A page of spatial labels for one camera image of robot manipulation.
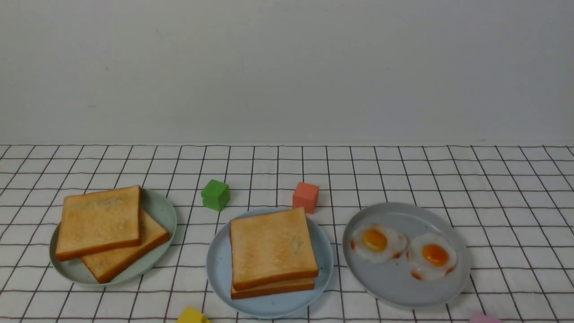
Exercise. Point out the toast slice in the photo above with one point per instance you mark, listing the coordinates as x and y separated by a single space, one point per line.
105 266
269 248
99 221
294 285

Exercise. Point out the orange-red cube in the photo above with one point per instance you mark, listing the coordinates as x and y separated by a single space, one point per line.
305 195

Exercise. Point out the green cube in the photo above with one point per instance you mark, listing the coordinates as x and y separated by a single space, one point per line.
216 195

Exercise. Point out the left fried egg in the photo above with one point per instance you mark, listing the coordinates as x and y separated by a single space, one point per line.
378 244

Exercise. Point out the fried egg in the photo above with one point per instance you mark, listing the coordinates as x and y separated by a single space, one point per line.
378 244
430 257

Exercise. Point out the light blue plate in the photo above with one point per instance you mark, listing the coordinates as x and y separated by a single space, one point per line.
277 306

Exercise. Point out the grey plate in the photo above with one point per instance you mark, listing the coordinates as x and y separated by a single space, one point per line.
391 281

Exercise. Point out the right fried egg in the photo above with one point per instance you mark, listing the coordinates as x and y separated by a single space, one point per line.
430 257

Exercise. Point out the yellow cube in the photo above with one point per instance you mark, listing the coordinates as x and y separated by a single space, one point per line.
190 315

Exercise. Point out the light green plate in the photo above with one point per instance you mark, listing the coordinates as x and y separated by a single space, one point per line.
161 210

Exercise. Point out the pink block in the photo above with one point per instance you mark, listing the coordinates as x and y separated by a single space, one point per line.
483 318

